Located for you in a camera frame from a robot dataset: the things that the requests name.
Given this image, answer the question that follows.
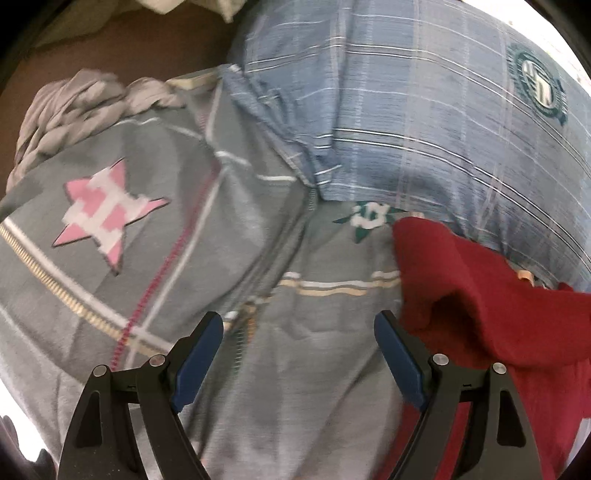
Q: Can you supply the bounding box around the red small t-shirt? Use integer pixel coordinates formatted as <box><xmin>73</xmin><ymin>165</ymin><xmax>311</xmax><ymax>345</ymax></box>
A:
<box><xmin>380</xmin><ymin>217</ymin><xmax>590</xmax><ymax>479</ymax></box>

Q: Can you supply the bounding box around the blue plaid pillow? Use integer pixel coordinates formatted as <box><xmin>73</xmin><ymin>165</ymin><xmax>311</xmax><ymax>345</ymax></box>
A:
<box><xmin>222</xmin><ymin>1</ymin><xmax>590</xmax><ymax>292</ymax></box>

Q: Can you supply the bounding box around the light grey crumpled garment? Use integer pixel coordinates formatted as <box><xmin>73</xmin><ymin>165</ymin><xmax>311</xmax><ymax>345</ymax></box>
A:
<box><xmin>6</xmin><ymin>69</ymin><xmax>185</xmax><ymax>190</ymax></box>

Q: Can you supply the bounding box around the cream white crumpled cloth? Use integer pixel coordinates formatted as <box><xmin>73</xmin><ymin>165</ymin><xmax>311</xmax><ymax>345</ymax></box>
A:
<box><xmin>133</xmin><ymin>0</ymin><xmax>246</xmax><ymax>23</ymax></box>

